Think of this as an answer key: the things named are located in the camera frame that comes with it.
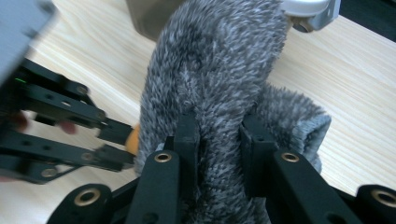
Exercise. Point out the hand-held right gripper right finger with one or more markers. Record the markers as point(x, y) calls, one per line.
point(295, 189)

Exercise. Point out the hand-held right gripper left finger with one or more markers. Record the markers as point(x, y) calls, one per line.
point(158, 186)

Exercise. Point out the orange plush toy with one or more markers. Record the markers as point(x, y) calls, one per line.
point(134, 141)

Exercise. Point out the translucent grey storage box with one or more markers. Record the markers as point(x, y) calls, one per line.
point(149, 15)

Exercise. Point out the grey fluffy towel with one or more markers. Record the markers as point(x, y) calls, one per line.
point(218, 62)

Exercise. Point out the white box lid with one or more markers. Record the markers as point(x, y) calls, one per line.
point(303, 6)

